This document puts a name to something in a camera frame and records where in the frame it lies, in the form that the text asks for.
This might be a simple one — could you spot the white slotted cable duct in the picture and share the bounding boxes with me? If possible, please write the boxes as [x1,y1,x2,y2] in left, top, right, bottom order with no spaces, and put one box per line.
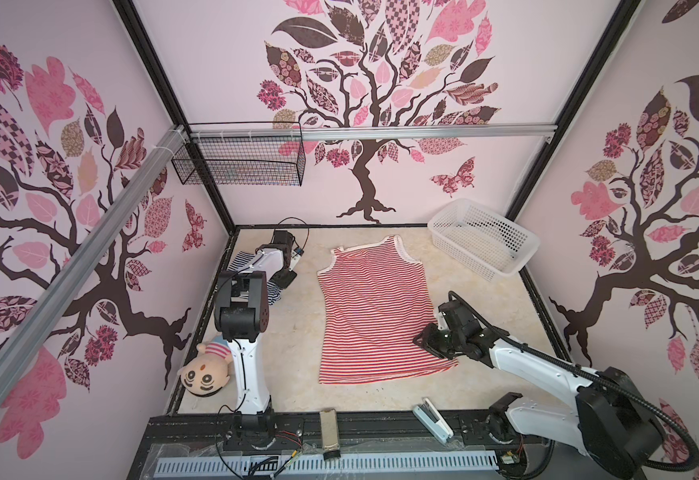
[152,451,499,479]

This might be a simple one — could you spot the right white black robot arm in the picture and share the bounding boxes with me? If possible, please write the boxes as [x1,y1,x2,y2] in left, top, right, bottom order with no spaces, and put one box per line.
[413,292,665,479]

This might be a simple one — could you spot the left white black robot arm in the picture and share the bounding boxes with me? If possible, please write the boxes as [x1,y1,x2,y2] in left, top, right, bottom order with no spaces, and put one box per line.
[213,230,295,438]

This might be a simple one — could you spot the black wire mesh basket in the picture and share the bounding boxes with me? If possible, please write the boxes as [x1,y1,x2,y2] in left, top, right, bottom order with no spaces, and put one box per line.
[172,120,307,187]

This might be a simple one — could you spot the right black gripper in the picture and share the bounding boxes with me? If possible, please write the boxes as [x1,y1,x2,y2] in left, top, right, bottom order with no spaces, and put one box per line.
[409,322,463,357]

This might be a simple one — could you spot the white stapler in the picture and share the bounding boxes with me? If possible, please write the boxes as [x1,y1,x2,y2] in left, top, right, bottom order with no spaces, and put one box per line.
[413,397,453,445]

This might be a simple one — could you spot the silver rear aluminium bar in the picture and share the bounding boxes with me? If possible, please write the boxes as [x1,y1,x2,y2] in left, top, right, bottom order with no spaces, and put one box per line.
[190,123,557,141]

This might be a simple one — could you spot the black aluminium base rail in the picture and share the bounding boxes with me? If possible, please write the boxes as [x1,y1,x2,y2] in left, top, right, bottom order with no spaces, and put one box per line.
[141,409,541,448]

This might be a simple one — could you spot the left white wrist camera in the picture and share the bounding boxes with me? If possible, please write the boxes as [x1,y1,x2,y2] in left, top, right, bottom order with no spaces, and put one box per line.
[290,246,305,270]

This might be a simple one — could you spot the red white striped tank top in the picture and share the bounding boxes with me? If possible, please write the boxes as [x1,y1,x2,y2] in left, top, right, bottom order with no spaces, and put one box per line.
[317,235,457,385]

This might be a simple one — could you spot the navy white striped tank top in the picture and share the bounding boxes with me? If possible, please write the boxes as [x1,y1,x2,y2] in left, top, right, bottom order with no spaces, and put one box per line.
[228,251,282,305]

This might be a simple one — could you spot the white plastic laundry basket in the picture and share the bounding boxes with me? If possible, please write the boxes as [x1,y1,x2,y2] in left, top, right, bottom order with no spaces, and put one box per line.
[427,199,541,282]

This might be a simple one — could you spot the silver left aluminium bar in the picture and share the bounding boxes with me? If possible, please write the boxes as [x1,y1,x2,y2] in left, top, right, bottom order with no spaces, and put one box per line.
[0,125,187,406]

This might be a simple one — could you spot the plush doll striped hat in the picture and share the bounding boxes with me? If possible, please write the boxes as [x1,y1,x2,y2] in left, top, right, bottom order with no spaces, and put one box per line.
[178,335,233,397]

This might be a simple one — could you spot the silver aluminium bar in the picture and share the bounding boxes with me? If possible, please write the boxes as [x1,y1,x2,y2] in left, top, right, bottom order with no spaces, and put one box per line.
[0,125,187,406]
[190,123,557,141]

